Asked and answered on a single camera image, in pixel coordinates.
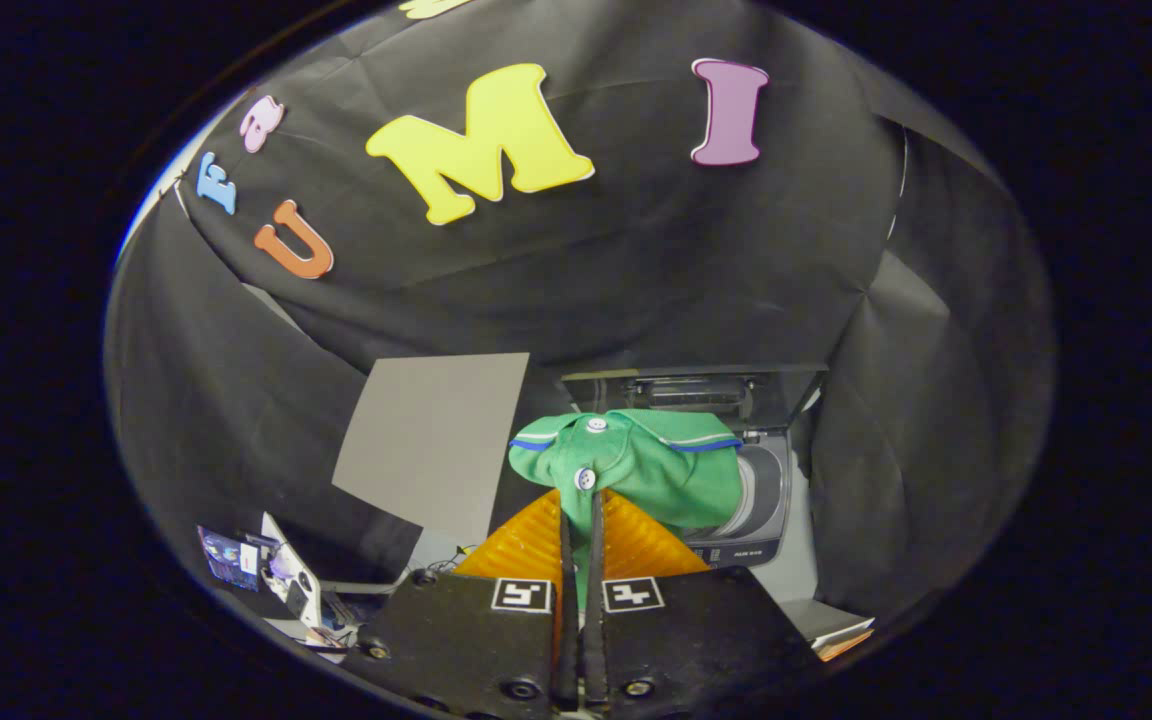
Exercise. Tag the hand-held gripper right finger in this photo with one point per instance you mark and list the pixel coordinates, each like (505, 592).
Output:
(594, 640)

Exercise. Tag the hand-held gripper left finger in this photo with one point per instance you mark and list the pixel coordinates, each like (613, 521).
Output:
(567, 620)

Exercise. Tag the green polo shirt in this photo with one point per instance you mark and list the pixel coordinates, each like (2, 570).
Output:
(676, 470)

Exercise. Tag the off-white cabinet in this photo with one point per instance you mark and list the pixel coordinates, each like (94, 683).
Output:
(436, 440)

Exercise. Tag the orange and white flat box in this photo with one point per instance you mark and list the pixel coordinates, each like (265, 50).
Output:
(841, 630)

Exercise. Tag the white stand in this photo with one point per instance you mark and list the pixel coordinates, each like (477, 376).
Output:
(296, 580)

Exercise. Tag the blue printed card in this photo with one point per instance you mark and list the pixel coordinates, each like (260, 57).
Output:
(226, 560)

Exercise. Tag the black backdrop cloth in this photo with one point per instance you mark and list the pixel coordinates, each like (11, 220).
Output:
(636, 260)

